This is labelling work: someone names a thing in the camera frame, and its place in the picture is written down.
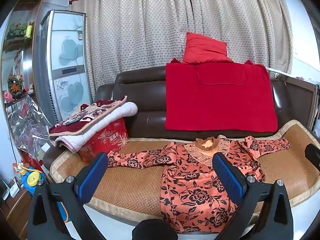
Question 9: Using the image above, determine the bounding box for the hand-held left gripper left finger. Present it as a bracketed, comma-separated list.
[27, 152, 109, 240]

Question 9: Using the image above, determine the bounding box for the red gift box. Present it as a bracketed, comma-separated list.
[77, 118, 130, 163]

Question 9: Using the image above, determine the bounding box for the brown leather sofa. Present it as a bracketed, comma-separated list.
[42, 66, 320, 173]

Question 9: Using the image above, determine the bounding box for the beige dotted curtain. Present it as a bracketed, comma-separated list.
[69, 0, 293, 100]

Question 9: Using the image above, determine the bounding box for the clear plastic sheet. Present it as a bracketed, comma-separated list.
[7, 97, 54, 155]

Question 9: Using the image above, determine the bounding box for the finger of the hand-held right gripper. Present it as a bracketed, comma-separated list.
[305, 143, 320, 171]

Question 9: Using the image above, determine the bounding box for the flower arrangement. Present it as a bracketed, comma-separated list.
[7, 72, 25, 98]

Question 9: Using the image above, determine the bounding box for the white quilt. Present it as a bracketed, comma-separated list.
[50, 102, 138, 153]

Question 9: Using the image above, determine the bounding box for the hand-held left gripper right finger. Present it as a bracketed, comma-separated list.
[212, 152, 293, 240]

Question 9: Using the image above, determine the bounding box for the silver floral refrigerator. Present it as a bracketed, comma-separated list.
[32, 10, 93, 125]

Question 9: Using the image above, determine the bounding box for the woven bamboo mat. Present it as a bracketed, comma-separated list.
[49, 119, 320, 220]

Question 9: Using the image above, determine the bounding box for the wooden cabinet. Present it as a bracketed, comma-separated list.
[2, 0, 48, 110]

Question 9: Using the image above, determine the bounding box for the red pillow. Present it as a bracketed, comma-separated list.
[182, 32, 232, 64]

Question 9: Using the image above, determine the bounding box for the blue and yellow toy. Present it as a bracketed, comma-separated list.
[16, 162, 47, 195]

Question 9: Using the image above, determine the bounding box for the red blanket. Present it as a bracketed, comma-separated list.
[164, 59, 278, 132]

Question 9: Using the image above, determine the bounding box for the green plant decoration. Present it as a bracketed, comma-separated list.
[9, 21, 34, 39]

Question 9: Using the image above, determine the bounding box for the orange floral shirt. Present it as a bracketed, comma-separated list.
[107, 135, 292, 234]

